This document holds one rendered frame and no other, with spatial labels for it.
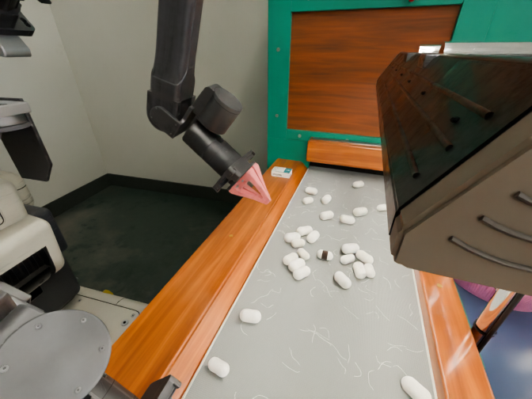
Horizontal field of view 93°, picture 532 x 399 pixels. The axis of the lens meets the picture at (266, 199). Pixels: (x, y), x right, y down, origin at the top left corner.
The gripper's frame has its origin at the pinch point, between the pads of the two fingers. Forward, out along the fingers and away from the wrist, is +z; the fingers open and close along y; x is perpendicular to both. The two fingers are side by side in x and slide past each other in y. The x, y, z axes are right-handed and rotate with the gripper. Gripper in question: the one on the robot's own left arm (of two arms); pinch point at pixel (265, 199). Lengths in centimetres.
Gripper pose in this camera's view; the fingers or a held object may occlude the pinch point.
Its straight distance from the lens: 50.9
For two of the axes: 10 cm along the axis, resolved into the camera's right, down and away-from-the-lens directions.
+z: 7.2, 6.9, 1.0
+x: -6.0, 5.5, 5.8
